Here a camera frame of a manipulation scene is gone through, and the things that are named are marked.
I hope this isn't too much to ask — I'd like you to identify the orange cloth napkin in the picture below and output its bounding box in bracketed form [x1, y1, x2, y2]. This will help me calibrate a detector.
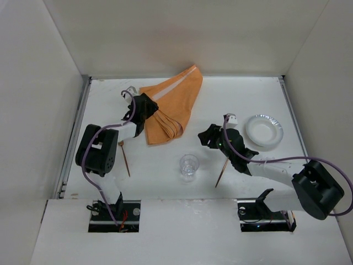
[140, 65, 203, 145]

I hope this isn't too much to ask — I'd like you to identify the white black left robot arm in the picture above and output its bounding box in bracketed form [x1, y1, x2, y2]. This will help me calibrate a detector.
[75, 90, 158, 205]

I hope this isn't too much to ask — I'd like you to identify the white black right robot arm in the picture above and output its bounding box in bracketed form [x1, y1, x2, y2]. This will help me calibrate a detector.
[198, 124, 345, 220]

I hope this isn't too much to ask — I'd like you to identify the clear plastic cup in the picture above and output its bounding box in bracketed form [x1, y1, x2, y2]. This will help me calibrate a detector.
[179, 154, 199, 183]

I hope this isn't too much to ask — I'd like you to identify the white paper plate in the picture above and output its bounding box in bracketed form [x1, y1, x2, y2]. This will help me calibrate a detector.
[245, 114, 284, 148]

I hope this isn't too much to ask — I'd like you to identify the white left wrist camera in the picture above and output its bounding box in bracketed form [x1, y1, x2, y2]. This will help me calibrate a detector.
[121, 86, 138, 104]

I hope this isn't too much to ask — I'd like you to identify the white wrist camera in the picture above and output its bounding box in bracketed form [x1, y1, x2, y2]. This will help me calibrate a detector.
[121, 86, 138, 104]
[223, 113, 238, 129]

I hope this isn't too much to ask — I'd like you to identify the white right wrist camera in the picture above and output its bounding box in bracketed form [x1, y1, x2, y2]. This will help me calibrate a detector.
[223, 113, 238, 129]

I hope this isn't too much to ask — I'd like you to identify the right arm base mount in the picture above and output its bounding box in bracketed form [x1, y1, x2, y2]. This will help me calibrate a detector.
[237, 198, 297, 232]

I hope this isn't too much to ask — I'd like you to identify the right aluminium table rail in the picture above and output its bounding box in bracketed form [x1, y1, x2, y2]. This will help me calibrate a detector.
[279, 75, 308, 156]

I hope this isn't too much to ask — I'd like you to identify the aluminium table rail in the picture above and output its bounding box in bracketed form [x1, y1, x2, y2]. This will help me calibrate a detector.
[279, 75, 308, 156]
[52, 75, 92, 199]

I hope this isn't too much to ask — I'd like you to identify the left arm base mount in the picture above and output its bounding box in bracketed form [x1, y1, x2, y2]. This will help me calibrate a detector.
[86, 200, 141, 233]

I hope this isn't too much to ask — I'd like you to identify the left aluminium table rail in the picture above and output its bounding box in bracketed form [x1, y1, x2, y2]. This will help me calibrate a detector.
[52, 75, 92, 199]

